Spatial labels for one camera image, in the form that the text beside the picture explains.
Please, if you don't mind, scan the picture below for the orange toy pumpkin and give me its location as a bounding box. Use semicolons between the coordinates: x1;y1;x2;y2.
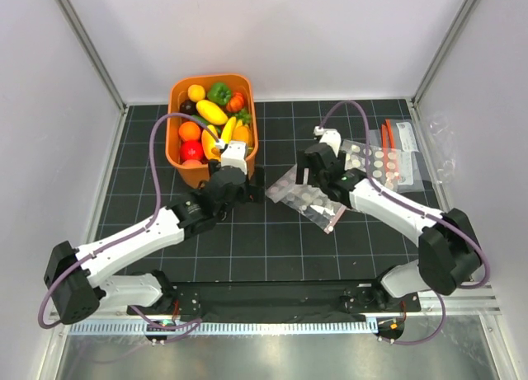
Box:
225;91;246;113

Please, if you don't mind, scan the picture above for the yellow toy mango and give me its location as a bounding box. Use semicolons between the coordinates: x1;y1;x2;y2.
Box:
201;124;220;160
196;100;229;125

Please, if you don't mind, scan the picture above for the orange yellow toy fruit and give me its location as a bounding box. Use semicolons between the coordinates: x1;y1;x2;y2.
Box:
232;125;253;147

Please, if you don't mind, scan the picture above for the green toy bell pepper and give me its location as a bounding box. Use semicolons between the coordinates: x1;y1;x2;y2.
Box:
206;82;232;106

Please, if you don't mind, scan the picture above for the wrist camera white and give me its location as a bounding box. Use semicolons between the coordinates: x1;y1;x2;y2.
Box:
313;126;342;157
220;140;248;175

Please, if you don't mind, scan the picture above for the pink polka dot zip bag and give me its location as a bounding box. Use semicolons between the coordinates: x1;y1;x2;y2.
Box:
266;165;347;234

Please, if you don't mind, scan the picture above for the clear bag orange zipper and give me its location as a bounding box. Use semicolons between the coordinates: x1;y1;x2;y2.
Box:
368;119;431;191

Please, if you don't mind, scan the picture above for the red toy apple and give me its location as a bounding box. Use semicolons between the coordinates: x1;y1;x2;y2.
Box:
180;140;204;162

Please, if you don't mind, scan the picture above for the yellow toy banana bunch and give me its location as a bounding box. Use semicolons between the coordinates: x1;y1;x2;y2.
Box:
220;116;243;143

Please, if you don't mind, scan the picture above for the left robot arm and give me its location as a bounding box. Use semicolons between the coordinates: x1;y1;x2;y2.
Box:
44;166;265;325

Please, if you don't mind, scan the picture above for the peach toy fruit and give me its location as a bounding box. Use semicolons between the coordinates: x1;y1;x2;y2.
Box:
182;159;202;167

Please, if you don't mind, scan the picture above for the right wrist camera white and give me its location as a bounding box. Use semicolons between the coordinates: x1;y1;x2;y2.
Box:
313;126;342;157

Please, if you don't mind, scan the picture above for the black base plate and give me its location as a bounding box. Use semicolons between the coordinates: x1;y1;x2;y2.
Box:
135;279;421;322

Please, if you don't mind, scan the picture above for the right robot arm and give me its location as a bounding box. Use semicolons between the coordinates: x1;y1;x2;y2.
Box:
296;143;484;311

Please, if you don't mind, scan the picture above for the yellow toy lemon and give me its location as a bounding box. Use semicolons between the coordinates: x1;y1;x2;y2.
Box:
187;84;206;103

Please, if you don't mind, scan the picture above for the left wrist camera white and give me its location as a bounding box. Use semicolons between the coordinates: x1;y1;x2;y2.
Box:
220;140;248;175

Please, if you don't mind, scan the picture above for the dark purple toy plum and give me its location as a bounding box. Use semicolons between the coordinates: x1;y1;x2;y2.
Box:
179;100;197;115

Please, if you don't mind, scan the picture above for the green toy cucumber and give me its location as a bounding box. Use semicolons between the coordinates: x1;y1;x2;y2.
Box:
192;115;215;127

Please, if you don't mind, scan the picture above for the white polka dot zip bag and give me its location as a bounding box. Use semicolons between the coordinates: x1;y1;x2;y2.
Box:
341;140;423;193

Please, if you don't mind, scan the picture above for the orange plastic basket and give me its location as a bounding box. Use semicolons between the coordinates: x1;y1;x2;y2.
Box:
166;73;258;188

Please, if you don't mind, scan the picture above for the grey slotted cable duct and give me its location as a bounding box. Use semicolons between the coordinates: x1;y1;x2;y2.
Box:
69;317;378;337

